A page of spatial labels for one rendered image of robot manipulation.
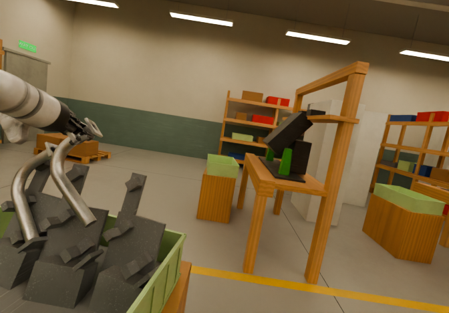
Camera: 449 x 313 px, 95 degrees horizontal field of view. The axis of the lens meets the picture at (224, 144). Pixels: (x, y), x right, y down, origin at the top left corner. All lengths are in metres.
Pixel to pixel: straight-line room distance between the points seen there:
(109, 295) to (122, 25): 7.58
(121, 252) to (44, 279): 0.18
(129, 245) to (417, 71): 8.76
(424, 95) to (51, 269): 9.01
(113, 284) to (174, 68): 6.61
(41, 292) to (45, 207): 0.24
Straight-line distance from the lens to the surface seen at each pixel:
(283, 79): 6.93
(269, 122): 6.16
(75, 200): 0.67
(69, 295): 0.73
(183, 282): 0.86
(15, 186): 0.89
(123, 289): 0.66
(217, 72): 6.77
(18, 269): 0.82
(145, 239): 0.67
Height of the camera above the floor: 1.36
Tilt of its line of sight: 7 degrees down
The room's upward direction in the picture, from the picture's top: 9 degrees clockwise
